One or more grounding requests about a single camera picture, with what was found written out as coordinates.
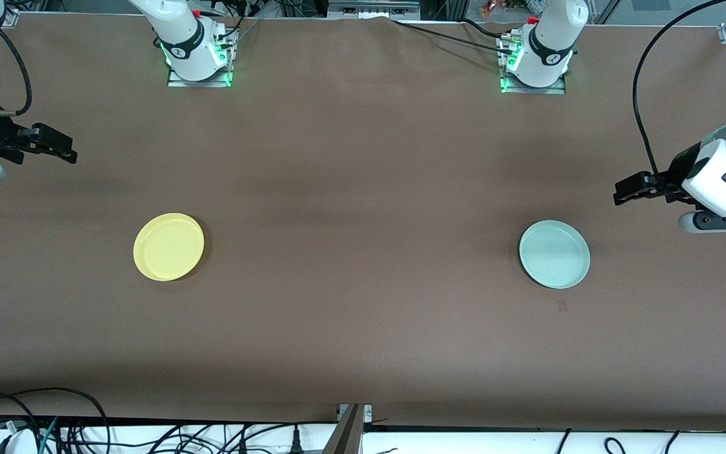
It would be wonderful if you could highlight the aluminium frame rail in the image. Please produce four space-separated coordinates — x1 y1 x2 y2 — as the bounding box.
327 0 422 21

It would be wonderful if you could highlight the short black cable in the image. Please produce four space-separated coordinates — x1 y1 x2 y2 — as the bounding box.
461 17 515 40

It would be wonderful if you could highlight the yellow plate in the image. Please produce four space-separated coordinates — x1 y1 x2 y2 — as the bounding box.
133 212 205 282

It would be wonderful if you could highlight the long black cable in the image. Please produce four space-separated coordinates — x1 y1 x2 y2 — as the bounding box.
390 19 510 54

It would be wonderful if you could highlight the pale green plate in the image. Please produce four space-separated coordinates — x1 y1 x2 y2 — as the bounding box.
519 219 591 290

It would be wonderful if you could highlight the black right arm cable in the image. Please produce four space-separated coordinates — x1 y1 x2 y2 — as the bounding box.
0 9 33 118

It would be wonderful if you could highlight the brown table cover sheet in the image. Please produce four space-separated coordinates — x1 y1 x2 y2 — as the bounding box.
0 13 726 424

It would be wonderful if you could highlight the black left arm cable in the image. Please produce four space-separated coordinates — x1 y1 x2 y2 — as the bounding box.
631 0 726 182

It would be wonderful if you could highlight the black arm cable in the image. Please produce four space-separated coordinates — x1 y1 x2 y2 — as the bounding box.
631 0 726 182
0 9 33 118

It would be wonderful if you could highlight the aluminium profile bar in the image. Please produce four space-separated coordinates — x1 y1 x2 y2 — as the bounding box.
321 404 373 454

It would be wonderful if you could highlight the green cable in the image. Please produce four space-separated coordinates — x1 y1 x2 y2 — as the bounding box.
38 417 60 454

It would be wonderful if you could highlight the black looped cable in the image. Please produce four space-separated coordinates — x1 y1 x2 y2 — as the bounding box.
0 387 110 454

